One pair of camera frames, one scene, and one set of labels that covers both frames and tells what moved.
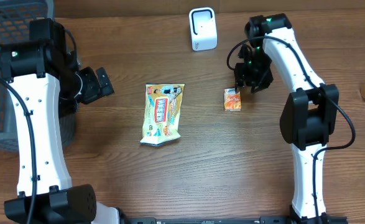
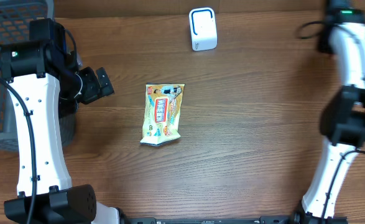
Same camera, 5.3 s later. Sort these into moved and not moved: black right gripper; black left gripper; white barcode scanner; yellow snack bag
Moved: black right gripper
Not moved: white barcode scanner; black left gripper; yellow snack bag
